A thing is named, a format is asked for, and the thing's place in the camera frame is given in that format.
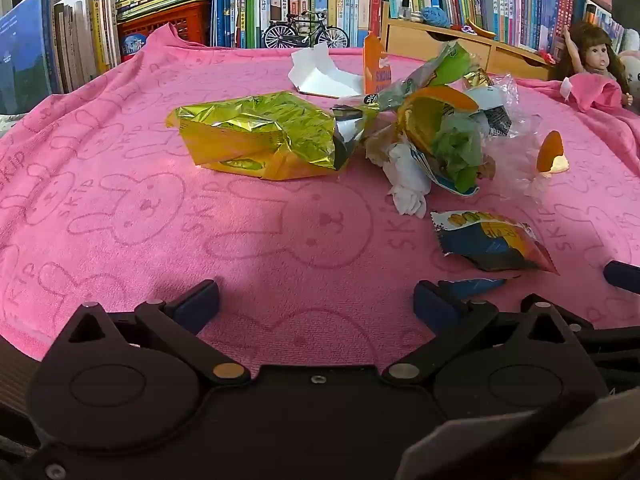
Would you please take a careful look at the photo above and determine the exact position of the clear plastic bag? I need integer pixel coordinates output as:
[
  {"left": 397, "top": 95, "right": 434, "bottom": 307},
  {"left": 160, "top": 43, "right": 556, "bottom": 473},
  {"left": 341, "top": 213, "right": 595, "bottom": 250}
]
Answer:
[{"left": 482, "top": 74, "right": 545, "bottom": 136}]

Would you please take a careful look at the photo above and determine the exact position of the miniature black bicycle model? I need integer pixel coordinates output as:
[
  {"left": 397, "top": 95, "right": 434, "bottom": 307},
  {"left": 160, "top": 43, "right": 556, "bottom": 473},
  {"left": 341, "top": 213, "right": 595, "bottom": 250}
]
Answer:
[{"left": 263, "top": 10, "right": 350, "bottom": 51}]

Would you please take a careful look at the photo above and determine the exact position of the brown haired doll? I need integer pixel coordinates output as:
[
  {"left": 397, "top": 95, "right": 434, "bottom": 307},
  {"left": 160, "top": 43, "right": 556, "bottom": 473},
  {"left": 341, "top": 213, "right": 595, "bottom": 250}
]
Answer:
[{"left": 552, "top": 24, "right": 634, "bottom": 111}]

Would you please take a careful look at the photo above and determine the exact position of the gold foil snack bag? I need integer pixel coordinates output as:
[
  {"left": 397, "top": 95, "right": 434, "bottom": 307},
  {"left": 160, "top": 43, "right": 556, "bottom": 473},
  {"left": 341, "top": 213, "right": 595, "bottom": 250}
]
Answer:
[{"left": 166, "top": 91, "right": 371, "bottom": 181}]

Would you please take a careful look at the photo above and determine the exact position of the blue yarn ball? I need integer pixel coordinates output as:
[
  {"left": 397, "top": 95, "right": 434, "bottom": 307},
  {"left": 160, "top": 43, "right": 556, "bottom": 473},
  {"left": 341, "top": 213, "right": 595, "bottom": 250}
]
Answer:
[{"left": 419, "top": 6, "right": 452, "bottom": 29}]

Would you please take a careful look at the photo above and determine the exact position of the row of small thin books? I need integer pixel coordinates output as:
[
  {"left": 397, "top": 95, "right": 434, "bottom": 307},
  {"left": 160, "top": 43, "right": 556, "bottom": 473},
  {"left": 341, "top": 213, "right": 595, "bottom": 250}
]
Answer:
[{"left": 582, "top": 2, "right": 627, "bottom": 54}]

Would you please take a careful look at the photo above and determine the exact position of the row of blue green books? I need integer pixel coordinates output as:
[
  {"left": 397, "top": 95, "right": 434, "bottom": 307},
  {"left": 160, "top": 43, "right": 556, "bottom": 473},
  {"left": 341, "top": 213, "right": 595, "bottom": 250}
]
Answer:
[{"left": 382, "top": 0, "right": 589, "bottom": 54}]

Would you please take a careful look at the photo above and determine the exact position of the orange white paper carton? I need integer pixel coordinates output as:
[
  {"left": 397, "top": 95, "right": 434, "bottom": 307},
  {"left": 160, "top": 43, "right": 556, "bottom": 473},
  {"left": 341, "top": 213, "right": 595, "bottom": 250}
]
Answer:
[{"left": 289, "top": 31, "right": 392, "bottom": 106}]

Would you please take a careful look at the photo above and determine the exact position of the blue orange snack packet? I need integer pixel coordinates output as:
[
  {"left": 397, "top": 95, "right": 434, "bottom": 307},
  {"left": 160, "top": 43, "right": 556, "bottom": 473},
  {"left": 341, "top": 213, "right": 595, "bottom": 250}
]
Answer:
[{"left": 431, "top": 210, "right": 559, "bottom": 276}]

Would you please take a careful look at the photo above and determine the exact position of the red plastic crate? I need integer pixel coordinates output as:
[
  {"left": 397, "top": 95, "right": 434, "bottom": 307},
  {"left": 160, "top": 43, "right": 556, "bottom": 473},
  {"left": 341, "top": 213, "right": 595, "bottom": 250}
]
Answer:
[{"left": 117, "top": 0, "right": 212, "bottom": 56}]

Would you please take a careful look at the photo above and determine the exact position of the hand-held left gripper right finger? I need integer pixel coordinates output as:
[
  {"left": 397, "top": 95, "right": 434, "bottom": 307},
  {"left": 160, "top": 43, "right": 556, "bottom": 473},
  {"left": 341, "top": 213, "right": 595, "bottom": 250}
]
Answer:
[{"left": 382, "top": 280, "right": 583, "bottom": 386}]

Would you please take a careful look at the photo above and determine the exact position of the small gold wrapper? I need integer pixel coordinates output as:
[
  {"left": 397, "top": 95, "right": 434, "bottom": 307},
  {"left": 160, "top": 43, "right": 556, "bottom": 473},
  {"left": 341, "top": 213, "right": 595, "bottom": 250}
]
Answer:
[{"left": 462, "top": 70, "right": 494, "bottom": 92}]

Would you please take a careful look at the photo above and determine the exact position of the green snack wrapper black label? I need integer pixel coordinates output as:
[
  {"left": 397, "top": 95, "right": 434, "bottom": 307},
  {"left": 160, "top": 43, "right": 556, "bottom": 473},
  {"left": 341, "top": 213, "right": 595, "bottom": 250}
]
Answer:
[{"left": 362, "top": 42, "right": 475, "bottom": 111}]

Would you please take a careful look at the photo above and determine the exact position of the yellow curved dish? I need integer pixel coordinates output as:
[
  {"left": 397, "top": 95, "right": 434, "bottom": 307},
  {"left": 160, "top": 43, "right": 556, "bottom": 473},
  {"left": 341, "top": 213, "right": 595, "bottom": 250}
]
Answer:
[{"left": 464, "top": 18, "right": 497, "bottom": 41}]

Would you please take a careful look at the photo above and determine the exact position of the pink bunny printed blanket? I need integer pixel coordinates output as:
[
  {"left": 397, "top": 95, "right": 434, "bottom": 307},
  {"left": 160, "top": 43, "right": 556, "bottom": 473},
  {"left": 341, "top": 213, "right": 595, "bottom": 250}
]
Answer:
[{"left": 0, "top": 22, "right": 640, "bottom": 366}]

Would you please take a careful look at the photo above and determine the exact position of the crumpled green plastic bag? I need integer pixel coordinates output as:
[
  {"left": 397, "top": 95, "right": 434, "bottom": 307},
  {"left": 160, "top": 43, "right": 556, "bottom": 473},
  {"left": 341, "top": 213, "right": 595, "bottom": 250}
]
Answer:
[{"left": 430, "top": 115, "right": 497, "bottom": 192}]

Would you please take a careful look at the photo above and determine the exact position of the wooden drawer organizer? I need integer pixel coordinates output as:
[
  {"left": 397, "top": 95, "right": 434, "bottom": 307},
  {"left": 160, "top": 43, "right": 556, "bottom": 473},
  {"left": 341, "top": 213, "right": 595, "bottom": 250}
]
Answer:
[{"left": 380, "top": 2, "right": 552, "bottom": 81}]

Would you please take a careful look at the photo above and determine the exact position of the white bunny plush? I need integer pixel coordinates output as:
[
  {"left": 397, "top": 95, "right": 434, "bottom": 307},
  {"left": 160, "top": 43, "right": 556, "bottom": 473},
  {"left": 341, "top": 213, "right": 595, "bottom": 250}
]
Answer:
[{"left": 619, "top": 50, "right": 640, "bottom": 107}]

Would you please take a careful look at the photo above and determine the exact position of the row of worn books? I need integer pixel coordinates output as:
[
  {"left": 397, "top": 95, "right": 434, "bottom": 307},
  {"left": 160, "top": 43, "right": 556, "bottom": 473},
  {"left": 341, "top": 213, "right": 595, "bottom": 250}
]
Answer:
[{"left": 0, "top": 0, "right": 122, "bottom": 117}]

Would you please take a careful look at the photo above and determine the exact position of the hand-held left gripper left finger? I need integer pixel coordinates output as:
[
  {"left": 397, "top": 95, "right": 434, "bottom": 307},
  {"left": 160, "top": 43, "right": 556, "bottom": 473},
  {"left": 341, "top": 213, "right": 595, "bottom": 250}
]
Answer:
[{"left": 65, "top": 279, "right": 252, "bottom": 387}]

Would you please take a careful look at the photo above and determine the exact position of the blue wrapper scrap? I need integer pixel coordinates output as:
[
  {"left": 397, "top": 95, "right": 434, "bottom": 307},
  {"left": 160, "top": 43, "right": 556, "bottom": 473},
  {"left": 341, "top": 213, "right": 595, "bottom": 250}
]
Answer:
[{"left": 440, "top": 277, "right": 507, "bottom": 302}]

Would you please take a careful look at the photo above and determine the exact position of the white black wrapper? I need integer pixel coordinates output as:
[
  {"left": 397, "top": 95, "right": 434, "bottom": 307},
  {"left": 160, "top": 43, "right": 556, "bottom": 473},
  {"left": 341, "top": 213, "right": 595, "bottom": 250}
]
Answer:
[{"left": 470, "top": 87, "right": 513, "bottom": 138}]

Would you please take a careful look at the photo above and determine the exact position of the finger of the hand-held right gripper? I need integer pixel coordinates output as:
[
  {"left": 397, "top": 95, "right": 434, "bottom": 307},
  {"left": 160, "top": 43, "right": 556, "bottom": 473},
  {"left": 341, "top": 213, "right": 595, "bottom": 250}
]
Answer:
[
  {"left": 602, "top": 260, "right": 640, "bottom": 292},
  {"left": 567, "top": 322, "right": 640, "bottom": 368}
]

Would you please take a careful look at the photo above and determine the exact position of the crumpled white tissue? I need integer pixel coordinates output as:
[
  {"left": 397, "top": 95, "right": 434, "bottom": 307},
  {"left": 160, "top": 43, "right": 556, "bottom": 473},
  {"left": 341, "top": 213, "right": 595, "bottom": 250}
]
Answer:
[{"left": 385, "top": 141, "right": 432, "bottom": 218}]

